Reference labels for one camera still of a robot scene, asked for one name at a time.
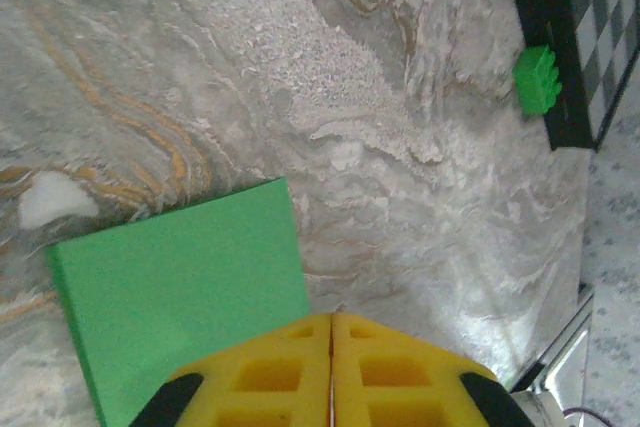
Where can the aluminium table side rail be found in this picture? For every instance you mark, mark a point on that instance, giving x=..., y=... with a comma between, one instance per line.
x=555, y=347

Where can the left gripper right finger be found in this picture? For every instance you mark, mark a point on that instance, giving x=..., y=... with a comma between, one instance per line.
x=400, y=387

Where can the green toy brick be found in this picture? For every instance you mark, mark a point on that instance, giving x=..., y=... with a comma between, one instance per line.
x=537, y=82

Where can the black white checkerboard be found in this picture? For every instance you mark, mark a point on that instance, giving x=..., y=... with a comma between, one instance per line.
x=550, y=7

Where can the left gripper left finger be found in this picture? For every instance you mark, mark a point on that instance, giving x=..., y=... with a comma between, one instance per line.
x=270, y=387

